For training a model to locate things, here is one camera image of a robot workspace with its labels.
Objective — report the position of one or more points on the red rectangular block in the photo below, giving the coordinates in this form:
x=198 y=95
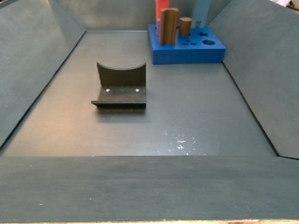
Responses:
x=160 y=4

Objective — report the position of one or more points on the blue shape sorting board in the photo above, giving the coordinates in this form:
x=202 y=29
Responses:
x=198 y=48

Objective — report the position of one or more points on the black curved holder stand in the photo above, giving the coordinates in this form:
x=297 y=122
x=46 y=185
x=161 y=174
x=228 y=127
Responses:
x=121 y=87

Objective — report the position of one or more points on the tall brown notched block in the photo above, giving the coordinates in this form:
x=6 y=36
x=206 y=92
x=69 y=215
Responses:
x=168 y=21

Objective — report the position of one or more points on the purple square block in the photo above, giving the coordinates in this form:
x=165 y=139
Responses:
x=157 y=27

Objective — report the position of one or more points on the brown cylinder peg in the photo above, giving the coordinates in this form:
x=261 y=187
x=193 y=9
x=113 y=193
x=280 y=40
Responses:
x=185 y=23

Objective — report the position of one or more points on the light blue rounded block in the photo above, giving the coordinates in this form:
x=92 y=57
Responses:
x=200 y=11

